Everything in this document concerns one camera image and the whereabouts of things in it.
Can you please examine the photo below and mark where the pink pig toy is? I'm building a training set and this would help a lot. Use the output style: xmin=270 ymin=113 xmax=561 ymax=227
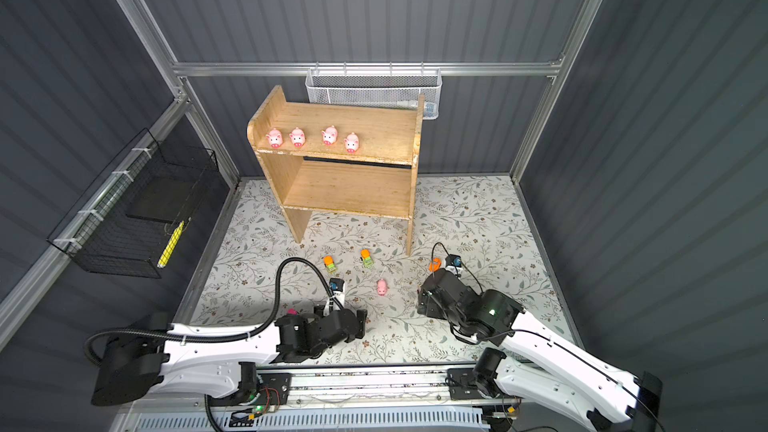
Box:
xmin=321 ymin=125 xmax=338 ymax=146
xmin=377 ymin=279 xmax=389 ymax=296
xmin=289 ymin=127 xmax=306 ymax=148
xmin=266 ymin=128 xmax=284 ymax=149
xmin=344 ymin=133 xmax=360 ymax=153

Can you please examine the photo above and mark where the pink pig toy front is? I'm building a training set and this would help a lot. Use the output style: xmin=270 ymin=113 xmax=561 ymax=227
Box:
xmin=321 ymin=125 xmax=338 ymax=146

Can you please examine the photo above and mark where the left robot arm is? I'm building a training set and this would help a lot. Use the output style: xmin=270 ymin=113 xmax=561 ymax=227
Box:
xmin=83 ymin=278 xmax=367 ymax=407

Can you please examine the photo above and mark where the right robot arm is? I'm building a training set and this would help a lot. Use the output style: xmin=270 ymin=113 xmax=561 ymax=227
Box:
xmin=417 ymin=269 xmax=662 ymax=431

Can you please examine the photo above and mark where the wooden two-tier shelf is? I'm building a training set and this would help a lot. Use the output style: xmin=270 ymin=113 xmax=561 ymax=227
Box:
xmin=247 ymin=86 xmax=424 ymax=252

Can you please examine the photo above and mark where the orange toy car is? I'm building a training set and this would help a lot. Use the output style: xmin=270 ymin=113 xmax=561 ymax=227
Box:
xmin=428 ymin=257 xmax=442 ymax=272

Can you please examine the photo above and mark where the orange green mixer truck left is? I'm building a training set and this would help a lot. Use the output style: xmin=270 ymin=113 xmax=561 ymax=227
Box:
xmin=323 ymin=255 xmax=337 ymax=274

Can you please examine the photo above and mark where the orange green mixer truck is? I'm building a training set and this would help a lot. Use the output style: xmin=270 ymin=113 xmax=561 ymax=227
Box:
xmin=323 ymin=255 xmax=337 ymax=274
xmin=360 ymin=249 xmax=374 ymax=268

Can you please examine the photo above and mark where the orange green mixer truck right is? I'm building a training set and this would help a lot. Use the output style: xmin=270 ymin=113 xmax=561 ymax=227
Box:
xmin=360 ymin=249 xmax=374 ymax=268

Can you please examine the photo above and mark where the white vented cover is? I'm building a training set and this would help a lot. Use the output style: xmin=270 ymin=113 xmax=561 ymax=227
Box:
xmin=134 ymin=406 xmax=490 ymax=432

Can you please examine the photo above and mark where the yellow corn toy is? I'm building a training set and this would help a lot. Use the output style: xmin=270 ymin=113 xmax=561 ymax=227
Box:
xmin=157 ymin=221 xmax=185 ymax=269

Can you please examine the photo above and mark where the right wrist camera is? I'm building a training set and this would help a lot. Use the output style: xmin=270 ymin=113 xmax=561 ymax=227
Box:
xmin=445 ymin=254 xmax=464 ymax=278

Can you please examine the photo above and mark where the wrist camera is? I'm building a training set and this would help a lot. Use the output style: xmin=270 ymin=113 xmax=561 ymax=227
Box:
xmin=327 ymin=277 xmax=345 ymax=311
xmin=445 ymin=254 xmax=464 ymax=278

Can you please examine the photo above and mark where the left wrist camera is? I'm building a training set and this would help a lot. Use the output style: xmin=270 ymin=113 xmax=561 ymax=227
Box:
xmin=327 ymin=277 xmax=345 ymax=311

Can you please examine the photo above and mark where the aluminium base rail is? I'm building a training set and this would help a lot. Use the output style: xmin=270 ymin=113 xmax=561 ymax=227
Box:
xmin=128 ymin=361 xmax=607 ymax=409

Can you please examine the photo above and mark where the white wire mesh basket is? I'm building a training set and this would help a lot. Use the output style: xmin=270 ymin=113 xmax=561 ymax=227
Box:
xmin=305 ymin=70 xmax=443 ymax=120

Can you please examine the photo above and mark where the black wire basket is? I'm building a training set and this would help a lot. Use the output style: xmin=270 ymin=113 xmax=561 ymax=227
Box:
xmin=48 ymin=132 xmax=219 ymax=279

